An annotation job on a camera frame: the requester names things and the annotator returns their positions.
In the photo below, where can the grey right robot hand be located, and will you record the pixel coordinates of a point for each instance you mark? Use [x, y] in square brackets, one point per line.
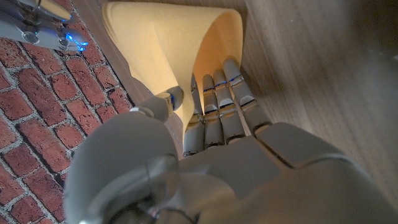
[37, 31]

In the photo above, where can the yellow felt sheet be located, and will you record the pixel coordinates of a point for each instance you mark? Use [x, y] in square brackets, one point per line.
[155, 46]

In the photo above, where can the red brick print backdrop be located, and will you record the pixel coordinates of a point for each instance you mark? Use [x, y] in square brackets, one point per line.
[31, 109]

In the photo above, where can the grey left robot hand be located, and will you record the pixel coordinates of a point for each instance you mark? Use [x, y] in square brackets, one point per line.
[248, 171]

